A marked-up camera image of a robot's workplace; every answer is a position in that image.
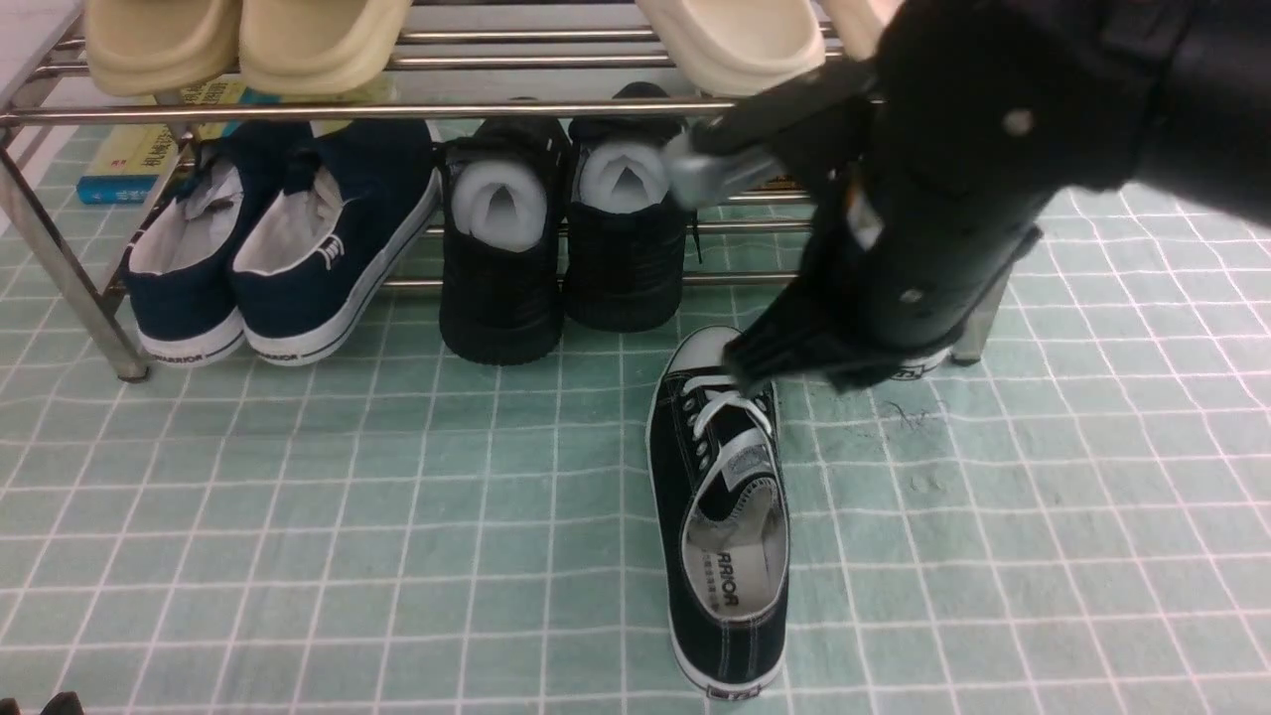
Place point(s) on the green checkered floor cloth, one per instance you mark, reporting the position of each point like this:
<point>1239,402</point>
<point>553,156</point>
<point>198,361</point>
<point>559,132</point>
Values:
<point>1078,524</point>

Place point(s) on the tan slipper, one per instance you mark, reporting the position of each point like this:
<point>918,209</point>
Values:
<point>317,47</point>
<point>145,47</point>

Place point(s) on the black shoe with paper right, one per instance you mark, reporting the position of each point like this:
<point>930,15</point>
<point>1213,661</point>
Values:
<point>626,233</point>

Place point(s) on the cream slipper far right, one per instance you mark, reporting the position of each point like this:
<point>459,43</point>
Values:
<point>860,24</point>

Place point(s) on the black shoe with paper left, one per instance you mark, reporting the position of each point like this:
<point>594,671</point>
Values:
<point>505,191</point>

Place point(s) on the dark object bottom left corner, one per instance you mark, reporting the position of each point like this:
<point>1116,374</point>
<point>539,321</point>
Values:
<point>65,703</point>

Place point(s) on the silver metal shoe rack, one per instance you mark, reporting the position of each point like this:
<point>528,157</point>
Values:
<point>324,117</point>

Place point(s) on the yellow blue book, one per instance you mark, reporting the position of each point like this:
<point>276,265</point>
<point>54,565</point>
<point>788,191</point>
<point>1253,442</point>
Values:
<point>128,162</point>

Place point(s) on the navy canvas sneaker right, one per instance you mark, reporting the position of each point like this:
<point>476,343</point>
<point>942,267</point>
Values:
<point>349,206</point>

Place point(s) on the black shoe with paper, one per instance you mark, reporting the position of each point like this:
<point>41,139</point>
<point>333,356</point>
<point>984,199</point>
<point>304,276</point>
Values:
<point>626,233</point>
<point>505,191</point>

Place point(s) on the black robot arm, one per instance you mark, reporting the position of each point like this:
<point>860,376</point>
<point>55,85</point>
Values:
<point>1210,145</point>

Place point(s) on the black white-laced sneaker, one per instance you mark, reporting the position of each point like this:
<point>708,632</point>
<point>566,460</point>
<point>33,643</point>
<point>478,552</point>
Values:
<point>919,368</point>
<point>721,507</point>

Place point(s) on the cream slipper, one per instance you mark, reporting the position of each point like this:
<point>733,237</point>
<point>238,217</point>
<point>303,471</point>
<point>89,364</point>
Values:
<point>737,48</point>
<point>860,24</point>

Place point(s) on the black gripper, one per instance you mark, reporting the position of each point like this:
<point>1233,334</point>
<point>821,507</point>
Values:
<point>989,108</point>

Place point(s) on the navy canvas sneaker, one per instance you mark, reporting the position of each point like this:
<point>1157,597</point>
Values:
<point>176,272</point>
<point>349,206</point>

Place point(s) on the navy canvas sneaker left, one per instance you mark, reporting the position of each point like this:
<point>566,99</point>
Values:
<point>176,272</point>

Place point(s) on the tan slipper far left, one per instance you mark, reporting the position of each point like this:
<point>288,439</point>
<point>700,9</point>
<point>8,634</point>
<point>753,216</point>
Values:
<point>145,47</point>

